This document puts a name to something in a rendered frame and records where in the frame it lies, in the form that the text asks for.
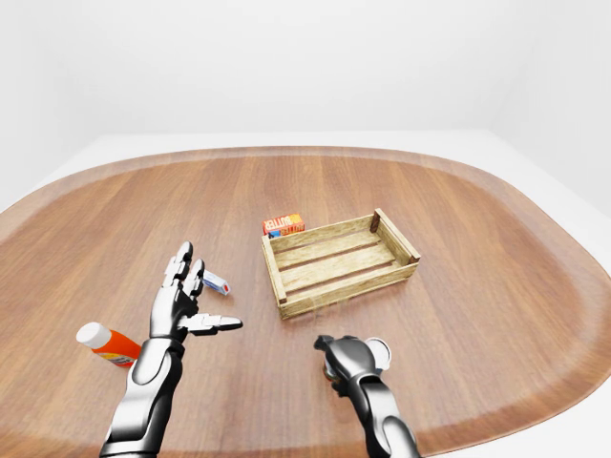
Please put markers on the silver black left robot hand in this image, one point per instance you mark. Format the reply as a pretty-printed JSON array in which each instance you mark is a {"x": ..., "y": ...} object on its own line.
[{"x": 167, "y": 310}]

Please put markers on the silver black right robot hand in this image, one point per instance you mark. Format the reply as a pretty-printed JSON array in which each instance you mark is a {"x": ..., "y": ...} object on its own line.
[{"x": 351, "y": 355}]

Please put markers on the silver tin with red label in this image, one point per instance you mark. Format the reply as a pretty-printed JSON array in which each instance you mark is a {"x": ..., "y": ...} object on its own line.
[{"x": 380, "y": 354}]

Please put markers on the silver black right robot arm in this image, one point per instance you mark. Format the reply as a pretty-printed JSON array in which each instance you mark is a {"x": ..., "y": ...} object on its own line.
[{"x": 379, "y": 415}]

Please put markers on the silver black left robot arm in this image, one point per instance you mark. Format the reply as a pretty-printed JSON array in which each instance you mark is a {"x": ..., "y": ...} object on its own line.
[{"x": 143, "y": 401}]

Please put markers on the wooden slat tray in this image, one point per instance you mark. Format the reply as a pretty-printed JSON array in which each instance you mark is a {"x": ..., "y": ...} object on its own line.
[{"x": 339, "y": 264}]

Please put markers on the small white blue box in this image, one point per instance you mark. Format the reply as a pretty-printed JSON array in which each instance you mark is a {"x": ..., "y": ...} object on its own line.
[{"x": 216, "y": 282}]

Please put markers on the orange bottle with white cap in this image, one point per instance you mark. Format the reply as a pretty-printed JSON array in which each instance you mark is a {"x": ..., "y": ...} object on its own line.
[{"x": 109, "y": 347}]

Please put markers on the orange butter box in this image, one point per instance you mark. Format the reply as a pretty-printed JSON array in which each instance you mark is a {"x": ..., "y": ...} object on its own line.
[{"x": 283, "y": 224}]

